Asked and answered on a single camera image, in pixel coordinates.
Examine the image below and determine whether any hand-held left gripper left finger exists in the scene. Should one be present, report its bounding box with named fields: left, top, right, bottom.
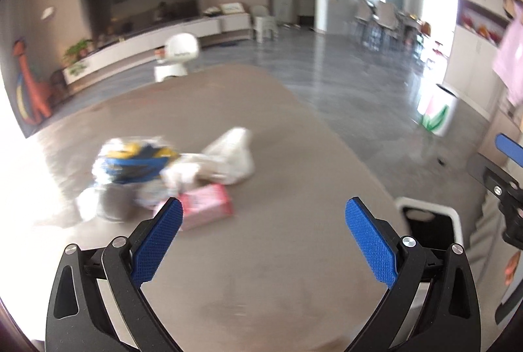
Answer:
left=45, top=197, right=184, bottom=352

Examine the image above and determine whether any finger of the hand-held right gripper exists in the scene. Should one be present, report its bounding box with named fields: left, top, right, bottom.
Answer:
left=482, top=166, right=523, bottom=216
left=494, top=133, right=523, bottom=169

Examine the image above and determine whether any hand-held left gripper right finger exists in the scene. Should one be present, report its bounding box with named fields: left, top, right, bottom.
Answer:
left=345, top=197, right=483, bottom=352

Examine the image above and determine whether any white trash bin black liner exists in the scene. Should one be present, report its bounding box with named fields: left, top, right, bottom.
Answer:
left=396, top=197, right=464, bottom=251

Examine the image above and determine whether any pink cardboard box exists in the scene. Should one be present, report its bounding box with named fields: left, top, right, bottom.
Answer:
left=154, top=184, right=234, bottom=232

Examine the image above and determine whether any grey paper cup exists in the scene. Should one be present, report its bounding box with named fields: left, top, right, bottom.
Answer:
left=77, top=182, right=137, bottom=222

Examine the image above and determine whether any crumpled white paper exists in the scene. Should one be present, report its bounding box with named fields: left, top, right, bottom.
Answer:
left=161, top=162, right=205, bottom=197

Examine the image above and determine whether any white bin with tulip print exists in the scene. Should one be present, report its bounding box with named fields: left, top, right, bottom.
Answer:
left=417, top=84, right=461, bottom=137

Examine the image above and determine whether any blue yellow snack packet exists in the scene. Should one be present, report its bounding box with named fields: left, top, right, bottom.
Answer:
left=93, top=136, right=180, bottom=186

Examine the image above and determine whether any person's pink clothing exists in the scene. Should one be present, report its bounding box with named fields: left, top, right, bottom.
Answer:
left=491, top=6, right=523, bottom=105

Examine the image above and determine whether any white plastic bag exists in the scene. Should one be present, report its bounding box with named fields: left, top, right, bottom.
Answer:
left=202, top=127, right=256, bottom=186

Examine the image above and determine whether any group of dining chairs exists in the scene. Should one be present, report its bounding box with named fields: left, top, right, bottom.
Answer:
left=350, top=0, right=411, bottom=52

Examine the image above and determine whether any white round-headed robot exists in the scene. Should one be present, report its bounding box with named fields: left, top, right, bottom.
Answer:
left=154, top=33, right=201, bottom=83

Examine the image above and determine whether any orange dinosaur figure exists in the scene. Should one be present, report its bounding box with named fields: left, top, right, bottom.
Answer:
left=11, top=39, right=54, bottom=126

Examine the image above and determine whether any long white low cabinet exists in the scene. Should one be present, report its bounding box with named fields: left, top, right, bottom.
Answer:
left=61, top=12, right=252, bottom=88

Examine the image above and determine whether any green potted plant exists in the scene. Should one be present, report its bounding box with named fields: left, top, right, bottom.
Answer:
left=62, top=39, right=95, bottom=77

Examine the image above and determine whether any white plastic chair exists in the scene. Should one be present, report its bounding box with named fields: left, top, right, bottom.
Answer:
left=249, top=5, right=279, bottom=43

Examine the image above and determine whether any box on cabinet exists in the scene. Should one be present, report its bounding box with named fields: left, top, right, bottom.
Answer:
left=218, top=2, right=251, bottom=15

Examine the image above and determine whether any framed wall picture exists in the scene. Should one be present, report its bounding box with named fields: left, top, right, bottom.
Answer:
left=457, top=0, right=512, bottom=47

